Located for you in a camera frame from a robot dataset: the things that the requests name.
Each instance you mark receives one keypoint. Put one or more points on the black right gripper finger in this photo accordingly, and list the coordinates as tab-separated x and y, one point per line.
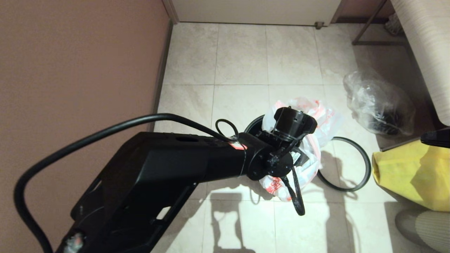
439	142
441	133

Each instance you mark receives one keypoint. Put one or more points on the used white bag red trim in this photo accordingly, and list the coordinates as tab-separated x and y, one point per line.
325	116

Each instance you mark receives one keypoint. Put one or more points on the white plastic bag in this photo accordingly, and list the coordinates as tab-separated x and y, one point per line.
306	158

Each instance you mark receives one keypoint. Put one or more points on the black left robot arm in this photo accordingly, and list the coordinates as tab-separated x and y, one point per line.
158	175

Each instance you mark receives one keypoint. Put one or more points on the yellow fabric bag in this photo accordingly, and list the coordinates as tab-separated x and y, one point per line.
407	175

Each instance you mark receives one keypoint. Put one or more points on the clear plastic bag dark contents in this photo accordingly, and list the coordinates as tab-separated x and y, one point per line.
376	105

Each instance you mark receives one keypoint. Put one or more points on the dark brown wooden board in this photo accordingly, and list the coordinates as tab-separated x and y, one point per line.
400	143

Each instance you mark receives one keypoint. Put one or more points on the beige striped furniture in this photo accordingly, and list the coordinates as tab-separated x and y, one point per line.
429	52

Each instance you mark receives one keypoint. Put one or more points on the grey ribbed round pouf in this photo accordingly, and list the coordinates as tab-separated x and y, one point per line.
429	228

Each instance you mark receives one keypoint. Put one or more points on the grey mesh bundle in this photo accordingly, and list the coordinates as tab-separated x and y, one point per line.
393	25

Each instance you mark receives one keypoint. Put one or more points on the small metal door stop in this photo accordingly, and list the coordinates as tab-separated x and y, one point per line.
319	25

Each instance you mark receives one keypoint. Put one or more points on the dark metal frame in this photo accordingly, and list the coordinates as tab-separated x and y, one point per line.
376	43

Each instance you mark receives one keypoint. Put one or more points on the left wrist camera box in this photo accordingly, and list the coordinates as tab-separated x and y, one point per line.
300	158

